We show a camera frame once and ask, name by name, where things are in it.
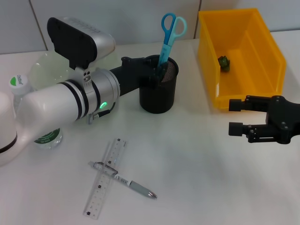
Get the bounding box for pale green glass fruit plate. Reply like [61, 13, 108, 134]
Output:
[30, 48, 127, 92]

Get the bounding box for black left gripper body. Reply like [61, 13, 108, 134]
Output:
[109, 56, 153, 97]

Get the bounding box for blue scissors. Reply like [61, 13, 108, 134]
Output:
[154, 13, 188, 75]

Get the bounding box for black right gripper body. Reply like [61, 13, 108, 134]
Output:
[264, 95, 300, 145]

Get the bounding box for green plastic scrap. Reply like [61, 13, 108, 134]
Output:
[217, 55, 232, 72]

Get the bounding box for transparent plastic ruler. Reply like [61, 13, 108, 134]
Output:
[82, 138, 128, 220]

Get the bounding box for black mesh cup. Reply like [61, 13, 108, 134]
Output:
[139, 54, 180, 114]

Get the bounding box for yellow plastic bin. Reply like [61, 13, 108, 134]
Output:
[198, 8, 287, 111]

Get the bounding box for grey and clear pen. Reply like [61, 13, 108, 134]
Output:
[88, 160, 158, 200]

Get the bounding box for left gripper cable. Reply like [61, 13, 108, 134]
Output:
[88, 103, 117, 125]

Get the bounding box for clear green-labelled water bottle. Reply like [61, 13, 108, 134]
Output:
[8, 74, 63, 150]

